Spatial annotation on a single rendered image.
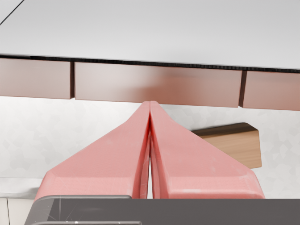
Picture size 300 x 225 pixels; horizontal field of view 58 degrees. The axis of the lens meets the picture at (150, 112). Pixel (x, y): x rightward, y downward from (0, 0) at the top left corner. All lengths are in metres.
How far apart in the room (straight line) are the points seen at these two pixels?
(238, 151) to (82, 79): 0.25
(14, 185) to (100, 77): 0.30
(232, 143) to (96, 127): 0.22
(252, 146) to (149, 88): 0.20
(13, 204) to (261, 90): 0.90
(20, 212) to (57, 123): 0.63
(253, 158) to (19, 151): 0.37
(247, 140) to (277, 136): 0.08
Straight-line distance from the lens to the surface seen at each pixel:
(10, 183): 0.53
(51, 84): 0.31
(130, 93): 0.29
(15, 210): 1.06
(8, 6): 0.29
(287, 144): 0.51
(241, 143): 0.42
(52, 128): 0.47
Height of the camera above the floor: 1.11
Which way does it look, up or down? 79 degrees down
